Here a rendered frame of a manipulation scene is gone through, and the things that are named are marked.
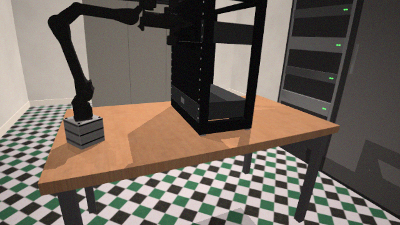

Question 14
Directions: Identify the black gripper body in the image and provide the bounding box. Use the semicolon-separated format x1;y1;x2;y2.
156;0;179;46

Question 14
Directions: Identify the black server rack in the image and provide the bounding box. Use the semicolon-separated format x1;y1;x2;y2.
171;0;268;136

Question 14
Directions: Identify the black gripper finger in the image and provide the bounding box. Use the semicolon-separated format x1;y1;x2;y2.
176;24;192;32
177;13;193;25

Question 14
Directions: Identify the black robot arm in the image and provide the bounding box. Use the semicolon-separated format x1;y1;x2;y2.
47;0;177;122

